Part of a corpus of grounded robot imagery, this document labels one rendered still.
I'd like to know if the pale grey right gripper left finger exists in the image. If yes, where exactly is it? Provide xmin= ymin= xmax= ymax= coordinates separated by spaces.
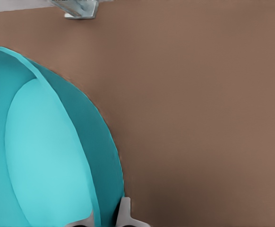
xmin=64 ymin=210 xmax=95 ymax=227

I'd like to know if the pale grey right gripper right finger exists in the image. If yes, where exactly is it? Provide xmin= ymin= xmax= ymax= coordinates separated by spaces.
xmin=115 ymin=196 xmax=150 ymax=227

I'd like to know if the teal plate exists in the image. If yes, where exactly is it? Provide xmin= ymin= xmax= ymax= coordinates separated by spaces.
xmin=0 ymin=46 xmax=126 ymax=227

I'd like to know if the silver frame post foot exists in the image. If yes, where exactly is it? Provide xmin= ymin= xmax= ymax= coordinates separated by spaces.
xmin=48 ymin=0 xmax=99 ymax=19

